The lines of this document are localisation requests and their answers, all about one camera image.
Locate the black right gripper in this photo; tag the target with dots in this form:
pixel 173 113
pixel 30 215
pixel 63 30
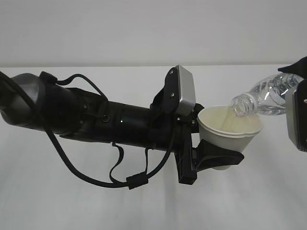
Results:
pixel 299 68

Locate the white paper cup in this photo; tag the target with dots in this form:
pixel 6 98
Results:
pixel 220 126

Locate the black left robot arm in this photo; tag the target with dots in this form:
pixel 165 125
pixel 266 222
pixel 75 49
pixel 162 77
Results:
pixel 47 104

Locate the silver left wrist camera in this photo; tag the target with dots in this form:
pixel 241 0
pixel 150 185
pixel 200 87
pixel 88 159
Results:
pixel 179 92

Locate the clear water bottle green label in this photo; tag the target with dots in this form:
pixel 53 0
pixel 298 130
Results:
pixel 266 97

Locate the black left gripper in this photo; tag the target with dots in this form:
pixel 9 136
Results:
pixel 191 160

